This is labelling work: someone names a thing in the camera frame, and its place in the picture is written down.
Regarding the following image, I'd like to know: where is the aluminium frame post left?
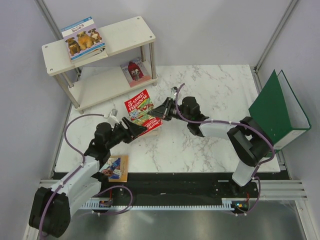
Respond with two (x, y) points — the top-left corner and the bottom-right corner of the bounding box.
(34, 0), (63, 40)

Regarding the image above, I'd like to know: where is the aluminium frame post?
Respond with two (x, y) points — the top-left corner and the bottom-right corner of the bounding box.
(34, 0), (63, 40)
(251, 0), (300, 75)

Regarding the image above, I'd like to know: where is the purple cable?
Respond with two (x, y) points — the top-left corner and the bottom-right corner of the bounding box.
(174, 83), (276, 217)
(37, 113), (133, 237)

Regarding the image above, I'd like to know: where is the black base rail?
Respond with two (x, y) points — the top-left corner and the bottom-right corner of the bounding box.
(98, 173), (258, 205)

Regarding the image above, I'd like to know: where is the green lever arch binder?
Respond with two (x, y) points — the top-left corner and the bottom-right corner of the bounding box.
(249, 70), (312, 151)

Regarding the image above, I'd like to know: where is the red Treehouse book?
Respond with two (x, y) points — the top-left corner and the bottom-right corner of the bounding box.
(124, 89), (163, 136)

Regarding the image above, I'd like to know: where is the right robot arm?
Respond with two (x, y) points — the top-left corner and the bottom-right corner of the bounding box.
(147, 96), (275, 197)

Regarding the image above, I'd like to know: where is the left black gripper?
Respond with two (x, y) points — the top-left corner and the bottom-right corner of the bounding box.
(106, 116), (147, 150)

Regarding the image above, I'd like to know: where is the white two-tier shelf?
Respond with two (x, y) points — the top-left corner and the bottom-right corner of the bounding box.
(42, 16), (158, 114)

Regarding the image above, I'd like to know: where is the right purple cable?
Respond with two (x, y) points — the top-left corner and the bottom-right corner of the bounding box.
(174, 83), (276, 217)

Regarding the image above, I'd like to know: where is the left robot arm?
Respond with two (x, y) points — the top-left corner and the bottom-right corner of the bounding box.
(28, 117), (147, 238)

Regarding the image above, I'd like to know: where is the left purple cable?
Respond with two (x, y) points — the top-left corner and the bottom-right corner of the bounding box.
(37, 113), (133, 237)

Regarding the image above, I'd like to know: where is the white slotted cable duct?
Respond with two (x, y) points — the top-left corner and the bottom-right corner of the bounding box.
(79, 198), (235, 211)

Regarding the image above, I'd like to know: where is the pink book on shelf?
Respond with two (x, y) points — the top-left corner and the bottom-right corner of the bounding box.
(120, 57), (152, 88)

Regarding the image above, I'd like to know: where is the aluminium frame post right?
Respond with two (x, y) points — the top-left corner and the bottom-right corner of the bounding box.
(251, 0), (300, 75)

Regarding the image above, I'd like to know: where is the orange illustrated book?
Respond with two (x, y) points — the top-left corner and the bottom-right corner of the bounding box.
(99, 155), (129, 183)

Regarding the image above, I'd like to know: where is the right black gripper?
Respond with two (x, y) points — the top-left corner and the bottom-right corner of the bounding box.
(148, 97), (191, 123)

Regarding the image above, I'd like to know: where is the dog picture book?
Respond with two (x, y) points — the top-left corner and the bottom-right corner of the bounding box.
(60, 16), (106, 61)

